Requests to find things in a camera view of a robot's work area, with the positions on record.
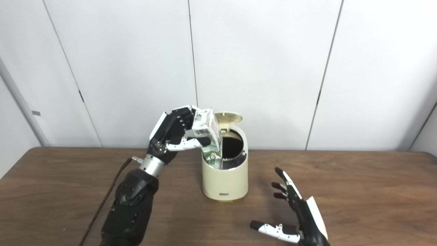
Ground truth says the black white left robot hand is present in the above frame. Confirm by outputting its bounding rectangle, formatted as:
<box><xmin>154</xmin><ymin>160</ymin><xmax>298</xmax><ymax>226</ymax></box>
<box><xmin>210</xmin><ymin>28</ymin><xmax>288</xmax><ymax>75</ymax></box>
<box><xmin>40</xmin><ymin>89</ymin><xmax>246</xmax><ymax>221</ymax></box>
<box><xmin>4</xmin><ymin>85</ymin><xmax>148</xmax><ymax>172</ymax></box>
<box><xmin>147</xmin><ymin>105</ymin><xmax>212</xmax><ymax>164</ymax></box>

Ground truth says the round cream bin lid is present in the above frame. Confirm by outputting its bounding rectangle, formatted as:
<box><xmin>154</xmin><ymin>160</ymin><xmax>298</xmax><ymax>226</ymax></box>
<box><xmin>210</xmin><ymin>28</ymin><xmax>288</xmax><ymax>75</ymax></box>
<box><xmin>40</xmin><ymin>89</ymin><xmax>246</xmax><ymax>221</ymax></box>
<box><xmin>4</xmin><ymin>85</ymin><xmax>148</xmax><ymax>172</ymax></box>
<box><xmin>213</xmin><ymin>112</ymin><xmax>243</xmax><ymax>132</ymax></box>

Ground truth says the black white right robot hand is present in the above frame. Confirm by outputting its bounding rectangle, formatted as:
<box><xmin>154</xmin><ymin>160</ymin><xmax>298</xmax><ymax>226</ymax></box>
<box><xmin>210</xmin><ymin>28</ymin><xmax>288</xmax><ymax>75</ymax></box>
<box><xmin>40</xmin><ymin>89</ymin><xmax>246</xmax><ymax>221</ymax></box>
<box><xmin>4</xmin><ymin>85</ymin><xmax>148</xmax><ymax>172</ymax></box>
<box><xmin>250</xmin><ymin>167</ymin><xmax>330</xmax><ymax>246</ymax></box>

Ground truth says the white green milk carton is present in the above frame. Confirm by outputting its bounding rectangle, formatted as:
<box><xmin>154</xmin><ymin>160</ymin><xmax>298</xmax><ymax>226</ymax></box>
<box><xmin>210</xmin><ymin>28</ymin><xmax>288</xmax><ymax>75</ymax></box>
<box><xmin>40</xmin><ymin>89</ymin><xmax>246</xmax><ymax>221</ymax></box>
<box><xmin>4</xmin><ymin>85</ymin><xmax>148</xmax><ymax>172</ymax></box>
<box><xmin>192</xmin><ymin>108</ymin><xmax>223</xmax><ymax>169</ymax></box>

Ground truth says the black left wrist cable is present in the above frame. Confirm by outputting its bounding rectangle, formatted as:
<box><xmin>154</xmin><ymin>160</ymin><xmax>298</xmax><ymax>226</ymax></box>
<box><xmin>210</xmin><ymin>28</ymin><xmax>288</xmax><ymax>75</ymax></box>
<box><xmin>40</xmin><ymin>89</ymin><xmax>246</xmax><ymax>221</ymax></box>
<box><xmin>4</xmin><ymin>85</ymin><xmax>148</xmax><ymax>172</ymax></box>
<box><xmin>79</xmin><ymin>156</ymin><xmax>144</xmax><ymax>246</ymax></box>

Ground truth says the cream-colored cylindrical bin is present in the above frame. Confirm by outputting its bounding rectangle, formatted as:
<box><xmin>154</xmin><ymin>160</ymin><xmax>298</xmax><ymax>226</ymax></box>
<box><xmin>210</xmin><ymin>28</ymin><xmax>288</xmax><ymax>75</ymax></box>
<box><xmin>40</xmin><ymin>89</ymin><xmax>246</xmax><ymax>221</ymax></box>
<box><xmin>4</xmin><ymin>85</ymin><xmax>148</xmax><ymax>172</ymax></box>
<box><xmin>201</xmin><ymin>125</ymin><xmax>249</xmax><ymax>202</ymax></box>

